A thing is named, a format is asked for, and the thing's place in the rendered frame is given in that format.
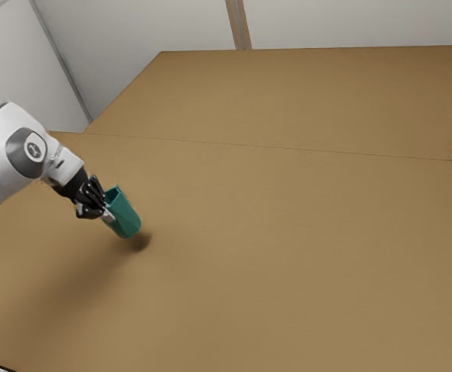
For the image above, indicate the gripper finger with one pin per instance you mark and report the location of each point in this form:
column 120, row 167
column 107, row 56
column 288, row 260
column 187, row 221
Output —
column 94, row 191
column 90, row 212

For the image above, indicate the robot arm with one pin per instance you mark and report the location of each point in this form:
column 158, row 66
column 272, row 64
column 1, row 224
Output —
column 14, row 159

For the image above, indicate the teal faceted mug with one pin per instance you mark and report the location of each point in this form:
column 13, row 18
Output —
column 123, row 215

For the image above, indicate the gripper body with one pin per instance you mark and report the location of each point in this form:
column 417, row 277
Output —
column 73, row 187

